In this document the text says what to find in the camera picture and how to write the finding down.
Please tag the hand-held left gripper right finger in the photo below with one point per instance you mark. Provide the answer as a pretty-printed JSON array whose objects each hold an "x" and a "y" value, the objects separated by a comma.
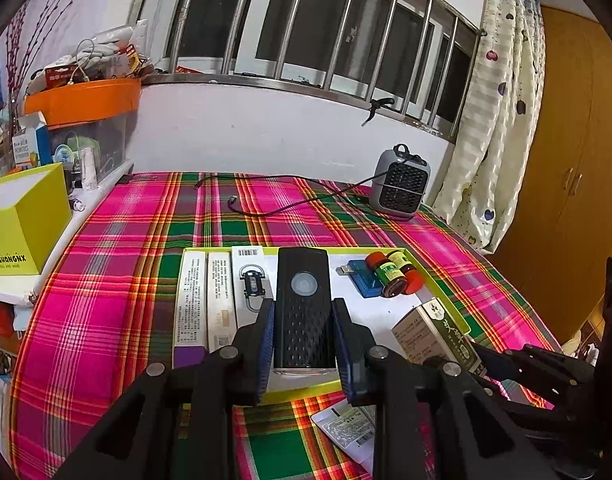
[{"x": 343, "y": 355}]

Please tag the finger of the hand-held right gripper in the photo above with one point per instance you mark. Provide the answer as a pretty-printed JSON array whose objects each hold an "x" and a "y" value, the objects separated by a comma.
[{"x": 496, "y": 365}]

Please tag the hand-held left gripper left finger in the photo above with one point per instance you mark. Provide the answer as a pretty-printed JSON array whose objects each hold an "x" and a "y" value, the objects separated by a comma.
[{"x": 263, "y": 350}]

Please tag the lime green tray box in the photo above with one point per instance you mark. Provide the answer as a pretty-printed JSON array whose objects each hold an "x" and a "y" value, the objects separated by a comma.
[{"x": 376, "y": 320}]

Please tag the black sensor light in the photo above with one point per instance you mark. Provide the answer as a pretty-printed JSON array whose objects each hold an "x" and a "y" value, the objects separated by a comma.
[{"x": 303, "y": 320}]

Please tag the white box beige print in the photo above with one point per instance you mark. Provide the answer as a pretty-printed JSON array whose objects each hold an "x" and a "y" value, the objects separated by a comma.
[{"x": 220, "y": 300}]

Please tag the beige box green label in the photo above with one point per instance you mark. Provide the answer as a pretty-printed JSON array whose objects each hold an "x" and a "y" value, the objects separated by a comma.
[{"x": 436, "y": 330}]

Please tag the white tube lilac cap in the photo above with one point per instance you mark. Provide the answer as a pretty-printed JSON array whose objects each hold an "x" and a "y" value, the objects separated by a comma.
[{"x": 343, "y": 430}]

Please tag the clear blue USB device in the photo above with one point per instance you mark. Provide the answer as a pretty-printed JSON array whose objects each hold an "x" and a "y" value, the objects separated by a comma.
[{"x": 363, "y": 280}]

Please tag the white box carabiner print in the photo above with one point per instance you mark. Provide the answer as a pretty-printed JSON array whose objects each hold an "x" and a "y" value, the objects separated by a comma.
[{"x": 251, "y": 270}]

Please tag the white box purple end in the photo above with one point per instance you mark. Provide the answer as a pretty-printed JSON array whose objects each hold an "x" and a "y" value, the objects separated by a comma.
[{"x": 191, "y": 305}]

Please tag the brown medicine bottle red cap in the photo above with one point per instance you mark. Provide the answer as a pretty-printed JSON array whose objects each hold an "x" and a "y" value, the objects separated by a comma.
[
  {"x": 411, "y": 282},
  {"x": 386, "y": 275}
]

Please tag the pink plaid tablecloth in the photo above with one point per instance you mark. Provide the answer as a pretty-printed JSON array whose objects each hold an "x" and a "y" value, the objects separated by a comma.
[{"x": 111, "y": 285}]

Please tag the grey small space heater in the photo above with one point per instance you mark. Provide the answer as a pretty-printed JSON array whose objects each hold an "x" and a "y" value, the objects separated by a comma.
[{"x": 401, "y": 185}]

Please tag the brown wooden wardrobe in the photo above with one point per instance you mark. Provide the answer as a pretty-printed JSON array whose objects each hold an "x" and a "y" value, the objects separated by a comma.
[{"x": 576, "y": 160}]

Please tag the white plastic bottle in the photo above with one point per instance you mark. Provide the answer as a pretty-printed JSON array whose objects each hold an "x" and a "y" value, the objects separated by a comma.
[{"x": 89, "y": 167}]

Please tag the white side table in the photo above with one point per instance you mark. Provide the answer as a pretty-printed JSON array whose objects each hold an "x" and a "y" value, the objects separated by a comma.
[{"x": 16, "y": 290}]

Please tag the cream heart print curtain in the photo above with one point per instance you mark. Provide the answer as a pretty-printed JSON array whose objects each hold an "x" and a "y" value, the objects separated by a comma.
[{"x": 496, "y": 110}]

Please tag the lime green lidded box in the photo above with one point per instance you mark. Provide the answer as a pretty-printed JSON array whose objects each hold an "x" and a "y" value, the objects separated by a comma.
[{"x": 31, "y": 230}]

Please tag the red toy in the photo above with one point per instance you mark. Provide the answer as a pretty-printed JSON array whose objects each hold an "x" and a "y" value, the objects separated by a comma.
[{"x": 1, "y": 317}]

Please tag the clear bin orange lid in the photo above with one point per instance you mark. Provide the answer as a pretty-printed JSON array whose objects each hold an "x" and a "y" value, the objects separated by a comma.
[{"x": 86, "y": 97}]

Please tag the blue white carton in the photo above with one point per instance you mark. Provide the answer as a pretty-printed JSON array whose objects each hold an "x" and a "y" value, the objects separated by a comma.
[{"x": 28, "y": 145}]

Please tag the window with metal bars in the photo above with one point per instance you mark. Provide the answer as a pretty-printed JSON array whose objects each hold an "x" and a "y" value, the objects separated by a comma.
[{"x": 311, "y": 35}]

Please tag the pile of packets and bags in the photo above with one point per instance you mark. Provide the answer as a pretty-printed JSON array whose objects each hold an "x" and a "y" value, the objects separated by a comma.
[{"x": 111, "y": 45}]

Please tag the pink dried flower branches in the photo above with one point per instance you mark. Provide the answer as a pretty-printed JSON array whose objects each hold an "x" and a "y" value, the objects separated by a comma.
[{"x": 15, "y": 50}]

